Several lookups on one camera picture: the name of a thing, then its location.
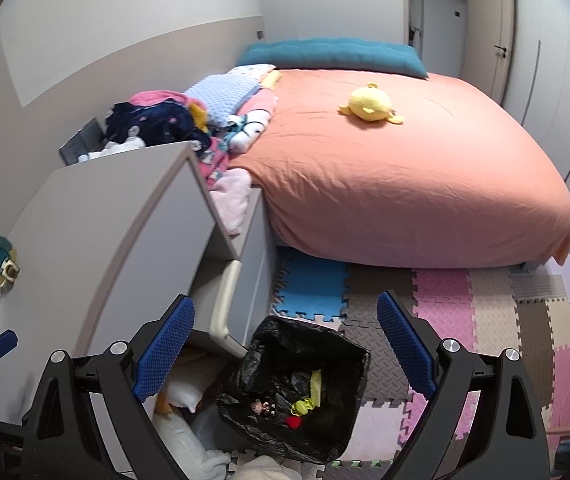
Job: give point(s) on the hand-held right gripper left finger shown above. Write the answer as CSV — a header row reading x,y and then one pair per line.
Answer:
x,y
164,352

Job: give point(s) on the small red item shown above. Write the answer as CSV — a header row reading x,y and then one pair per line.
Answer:
x,y
293,423

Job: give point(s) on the teal pillow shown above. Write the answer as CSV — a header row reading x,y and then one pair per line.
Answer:
x,y
330,55

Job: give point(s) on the black chair back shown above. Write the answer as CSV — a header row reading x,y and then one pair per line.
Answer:
x,y
80,142

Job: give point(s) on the yellow plush toy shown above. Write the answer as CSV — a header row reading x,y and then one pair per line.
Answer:
x,y
370,105

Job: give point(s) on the white plastic bag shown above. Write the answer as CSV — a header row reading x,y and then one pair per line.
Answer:
x,y
185,440

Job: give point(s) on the grey wardrobe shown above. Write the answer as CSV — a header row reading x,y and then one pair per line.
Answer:
x,y
560,85

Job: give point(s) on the grey room door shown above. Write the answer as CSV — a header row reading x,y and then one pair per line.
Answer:
x,y
487,25

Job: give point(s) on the bed with orange cover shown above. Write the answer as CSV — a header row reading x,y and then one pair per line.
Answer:
x,y
390,170

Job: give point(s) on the colourful foam puzzle mat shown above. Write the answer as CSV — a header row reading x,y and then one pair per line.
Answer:
x,y
445,305

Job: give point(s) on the folded pink cloth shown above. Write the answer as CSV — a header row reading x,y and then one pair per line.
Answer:
x,y
260,101

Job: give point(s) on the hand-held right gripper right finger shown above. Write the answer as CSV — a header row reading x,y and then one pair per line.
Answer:
x,y
406,342

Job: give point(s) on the trash bin with black bag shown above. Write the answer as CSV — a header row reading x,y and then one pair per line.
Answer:
x,y
265,355

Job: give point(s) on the white patterned pillow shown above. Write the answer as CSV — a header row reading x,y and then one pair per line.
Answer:
x,y
252,70

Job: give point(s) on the pink patterned pajama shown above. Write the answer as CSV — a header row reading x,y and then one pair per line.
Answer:
x,y
213,162

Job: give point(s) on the white cloth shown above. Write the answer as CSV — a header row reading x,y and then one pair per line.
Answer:
x,y
115,149

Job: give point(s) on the grey bedside cabinet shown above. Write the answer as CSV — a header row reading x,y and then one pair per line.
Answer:
x,y
252,280

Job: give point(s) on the small doll figure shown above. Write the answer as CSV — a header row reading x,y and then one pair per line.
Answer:
x,y
261,407

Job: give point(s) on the light blue bubble blanket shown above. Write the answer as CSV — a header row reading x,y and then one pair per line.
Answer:
x,y
220,97

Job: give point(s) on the yellow-green plastic toy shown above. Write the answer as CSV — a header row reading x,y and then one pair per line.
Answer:
x,y
301,406

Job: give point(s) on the white and black plush toy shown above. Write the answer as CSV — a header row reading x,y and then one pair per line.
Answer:
x,y
247,132

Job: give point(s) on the grey desk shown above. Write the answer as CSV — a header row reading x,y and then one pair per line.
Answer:
x,y
95,240

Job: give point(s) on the yellow-green paper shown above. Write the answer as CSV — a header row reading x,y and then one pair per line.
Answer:
x,y
316,385

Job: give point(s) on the light pink fluffy blanket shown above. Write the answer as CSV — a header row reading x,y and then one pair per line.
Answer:
x,y
230,200

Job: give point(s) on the pink garment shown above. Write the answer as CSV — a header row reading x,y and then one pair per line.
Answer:
x,y
157,97

